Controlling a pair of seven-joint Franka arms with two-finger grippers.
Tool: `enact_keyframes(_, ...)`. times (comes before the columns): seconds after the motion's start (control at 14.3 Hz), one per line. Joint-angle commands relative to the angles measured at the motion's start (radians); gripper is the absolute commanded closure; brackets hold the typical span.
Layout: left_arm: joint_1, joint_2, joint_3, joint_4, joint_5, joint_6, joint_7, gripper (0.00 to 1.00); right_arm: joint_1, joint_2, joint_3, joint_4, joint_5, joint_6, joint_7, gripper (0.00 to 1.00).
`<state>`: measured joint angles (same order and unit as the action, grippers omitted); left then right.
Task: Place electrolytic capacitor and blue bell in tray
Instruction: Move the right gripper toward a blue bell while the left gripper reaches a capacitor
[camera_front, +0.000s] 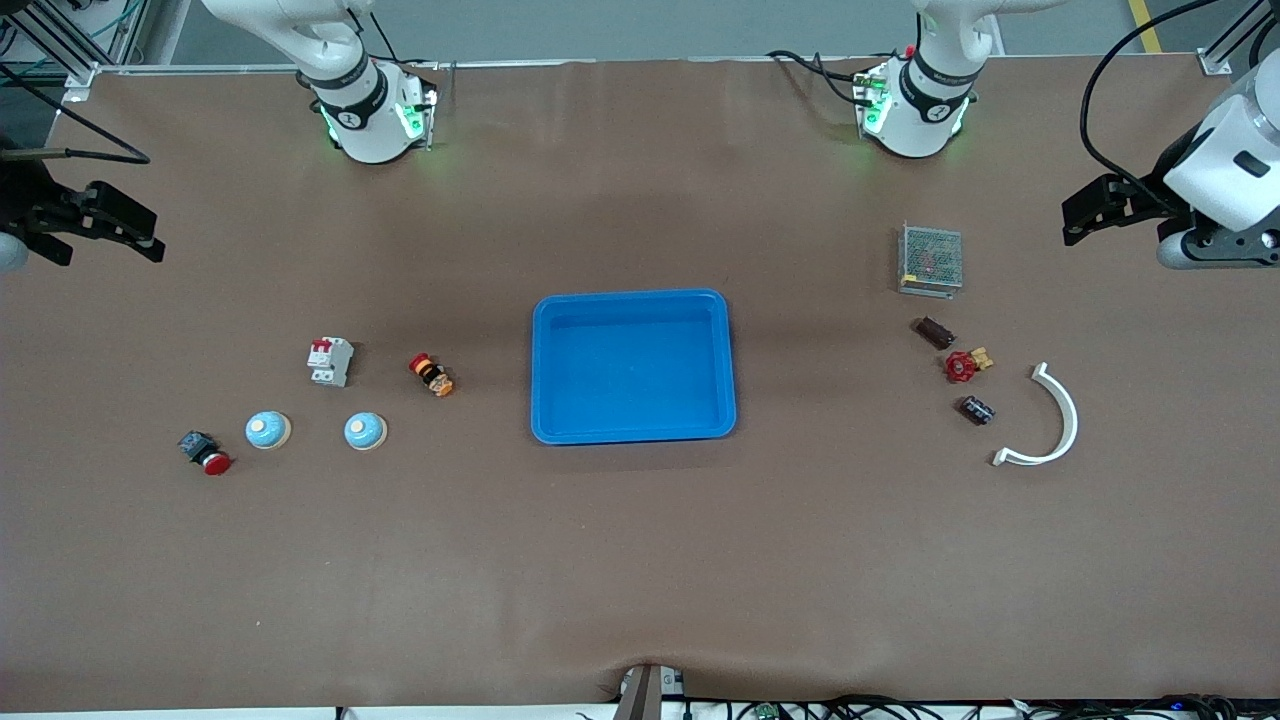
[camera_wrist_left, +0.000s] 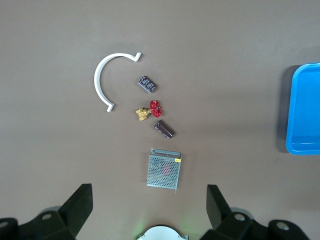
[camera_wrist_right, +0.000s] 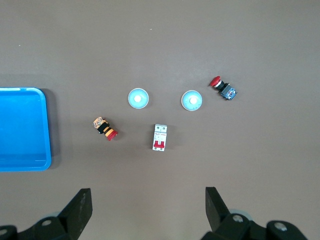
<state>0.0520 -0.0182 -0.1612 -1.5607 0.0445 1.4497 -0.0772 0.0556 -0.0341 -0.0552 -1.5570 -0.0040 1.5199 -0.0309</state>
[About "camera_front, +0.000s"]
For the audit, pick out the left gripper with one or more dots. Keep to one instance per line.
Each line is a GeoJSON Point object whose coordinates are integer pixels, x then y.
{"type": "Point", "coordinates": [1146, 197]}

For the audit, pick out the black electrolytic capacitor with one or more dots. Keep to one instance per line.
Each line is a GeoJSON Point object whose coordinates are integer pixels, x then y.
{"type": "Point", "coordinates": [978, 410]}

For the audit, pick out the blue bell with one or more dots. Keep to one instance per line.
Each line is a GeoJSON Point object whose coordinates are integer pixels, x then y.
{"type": "Point", "coordinates": [365, 431]}
{"type": "Point", "coordinates": [268, 430]}

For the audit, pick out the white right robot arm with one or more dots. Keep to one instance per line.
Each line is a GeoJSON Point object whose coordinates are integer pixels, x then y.
{"type": "Point", "coordinates": [365, 110]}

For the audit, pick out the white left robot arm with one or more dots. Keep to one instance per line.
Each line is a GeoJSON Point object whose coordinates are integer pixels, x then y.
{"type": "Point", "coordinates": [915, 110]}

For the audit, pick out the blue plastic tray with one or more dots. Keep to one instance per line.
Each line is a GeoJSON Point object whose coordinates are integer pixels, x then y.
{"type": "Point", "coordinates": [633, 366]}

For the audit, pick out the metal mesh power supply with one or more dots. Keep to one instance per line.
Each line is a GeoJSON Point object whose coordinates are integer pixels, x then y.
{"type": "Point", "coordinates": [930, 260]}

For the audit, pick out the red valve handwheel brass fitting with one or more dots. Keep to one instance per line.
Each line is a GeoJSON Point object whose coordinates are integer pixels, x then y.
{"type": "Point", "coordinates": [962, 367]}

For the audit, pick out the red push button blue base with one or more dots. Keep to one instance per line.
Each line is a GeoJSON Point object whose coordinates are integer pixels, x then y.
{"type": "Point", "coordinates": [205, 452]}

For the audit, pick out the brown table mat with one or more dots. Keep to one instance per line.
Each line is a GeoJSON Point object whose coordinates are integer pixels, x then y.
{"type": "Point", "coordinates": [640, 550]}

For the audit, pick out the aluminium frame post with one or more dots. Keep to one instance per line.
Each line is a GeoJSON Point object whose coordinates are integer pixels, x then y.
{"type": "Point", "coordinates": [1235, 45]}
{"type": "Point", "coordinates": [60, 45]}

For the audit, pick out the white curved plastic bracket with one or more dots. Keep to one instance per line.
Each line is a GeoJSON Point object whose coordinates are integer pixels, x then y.
{"type": "Point", "coordinates": [1070, 420]}

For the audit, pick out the white circuit breaker red switch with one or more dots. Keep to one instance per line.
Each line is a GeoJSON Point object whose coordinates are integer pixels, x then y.
{"type": "Point", "coordinates": [330, 361]}

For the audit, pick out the red yellow emergency stop switch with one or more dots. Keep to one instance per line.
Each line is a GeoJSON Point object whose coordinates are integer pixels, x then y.
{"type": "Point", "coordinates": [431, 375]}

